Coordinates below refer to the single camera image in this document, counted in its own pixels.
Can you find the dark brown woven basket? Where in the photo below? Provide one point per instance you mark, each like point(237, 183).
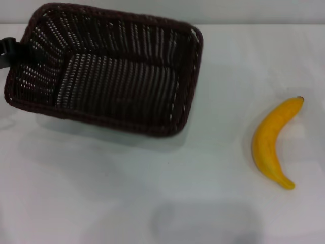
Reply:
point(119, 84)

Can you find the yellow banana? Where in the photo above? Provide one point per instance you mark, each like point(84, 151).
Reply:
point(266, 142)

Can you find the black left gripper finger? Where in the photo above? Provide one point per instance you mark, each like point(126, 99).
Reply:
point(7, 54)

